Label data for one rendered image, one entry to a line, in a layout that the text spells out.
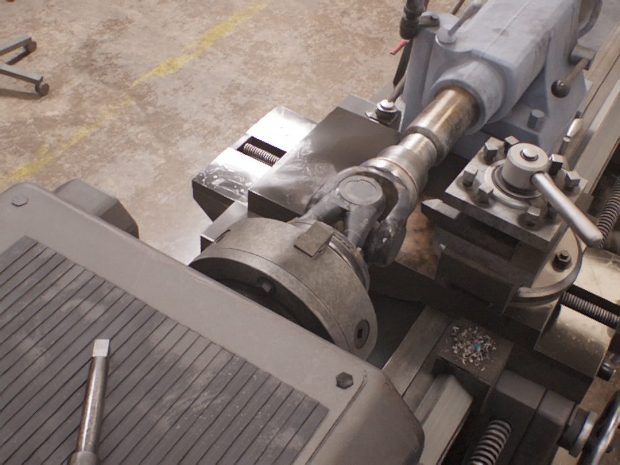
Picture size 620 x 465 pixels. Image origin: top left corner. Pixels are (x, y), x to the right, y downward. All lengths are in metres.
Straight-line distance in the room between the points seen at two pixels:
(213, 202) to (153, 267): 0.79
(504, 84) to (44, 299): 0.96
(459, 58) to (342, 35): 2.27
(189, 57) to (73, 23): 0.57
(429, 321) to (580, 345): 0.25
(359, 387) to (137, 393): 0.18
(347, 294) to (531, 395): 0.54
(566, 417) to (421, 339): 0.27
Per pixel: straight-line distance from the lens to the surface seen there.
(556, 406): 1.42
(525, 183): 1.20
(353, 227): 1.09
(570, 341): 1.42
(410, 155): 1.25
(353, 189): 1.14
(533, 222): 1.18
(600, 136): 1.93
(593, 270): 1.55
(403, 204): 1.17
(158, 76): 3.39
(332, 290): 0.96
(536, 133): 1.63
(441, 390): 1.31
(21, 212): 0.85
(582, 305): 1.48
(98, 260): 0.79
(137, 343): 0.72
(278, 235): 0.98
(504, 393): 1.41
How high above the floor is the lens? 1.91
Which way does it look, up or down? 45 degrees down
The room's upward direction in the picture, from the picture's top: 7 degrees clockwise
